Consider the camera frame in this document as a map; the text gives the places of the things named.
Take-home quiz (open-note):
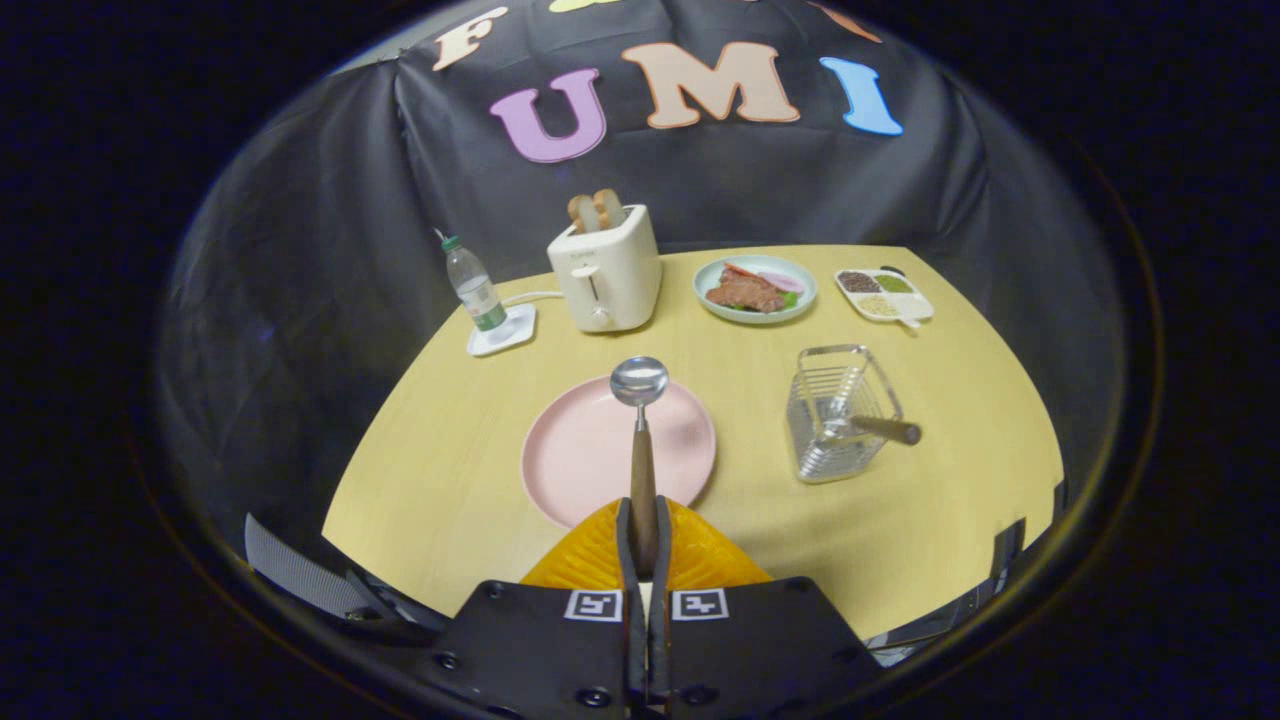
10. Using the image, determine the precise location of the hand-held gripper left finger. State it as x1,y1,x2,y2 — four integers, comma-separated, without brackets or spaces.
415,497,646,717

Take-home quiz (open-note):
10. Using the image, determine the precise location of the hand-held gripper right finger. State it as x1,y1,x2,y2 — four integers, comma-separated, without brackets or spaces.
645,497,886,717

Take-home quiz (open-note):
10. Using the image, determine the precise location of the wooden handled metal spoon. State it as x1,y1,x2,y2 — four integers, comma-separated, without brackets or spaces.
610,356,669,579

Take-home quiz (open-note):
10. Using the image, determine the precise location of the wooden handled metal fork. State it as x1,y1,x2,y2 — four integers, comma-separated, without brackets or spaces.
822,414,923,447

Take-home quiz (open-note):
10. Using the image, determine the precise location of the pink round plate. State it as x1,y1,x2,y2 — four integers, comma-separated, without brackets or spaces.
521,375,718,529

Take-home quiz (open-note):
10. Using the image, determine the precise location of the white square coaster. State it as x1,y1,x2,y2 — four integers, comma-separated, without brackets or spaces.
467,303,538,358

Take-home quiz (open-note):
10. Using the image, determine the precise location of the brown meat slice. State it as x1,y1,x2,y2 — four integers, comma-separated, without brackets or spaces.
706,268,787,314

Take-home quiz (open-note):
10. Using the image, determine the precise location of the clear plastic water bottle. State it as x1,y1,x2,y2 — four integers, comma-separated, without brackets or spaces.
441,235,509,333

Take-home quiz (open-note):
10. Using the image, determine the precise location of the white divided condiment tray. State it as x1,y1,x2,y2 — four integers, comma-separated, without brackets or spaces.
835,267,935,329

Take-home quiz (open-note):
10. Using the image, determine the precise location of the light green plate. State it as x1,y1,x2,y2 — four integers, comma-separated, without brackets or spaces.
693,254,819,325

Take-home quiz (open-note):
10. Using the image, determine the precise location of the cream white toaster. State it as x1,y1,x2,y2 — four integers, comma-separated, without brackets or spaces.
547,204,663,334

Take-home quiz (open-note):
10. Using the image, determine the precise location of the black backdrop cloth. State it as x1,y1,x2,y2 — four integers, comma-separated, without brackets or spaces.
155,0,1131,561

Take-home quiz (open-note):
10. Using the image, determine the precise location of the clear wire cutlery basket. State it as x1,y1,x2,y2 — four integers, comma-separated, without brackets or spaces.
786,344,906,485

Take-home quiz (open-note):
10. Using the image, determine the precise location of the grey webbing strap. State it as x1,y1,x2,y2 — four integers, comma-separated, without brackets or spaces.
245,513,381,619

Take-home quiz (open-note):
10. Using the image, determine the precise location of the black metal frame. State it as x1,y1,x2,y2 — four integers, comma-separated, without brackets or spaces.
870,480,1066,661

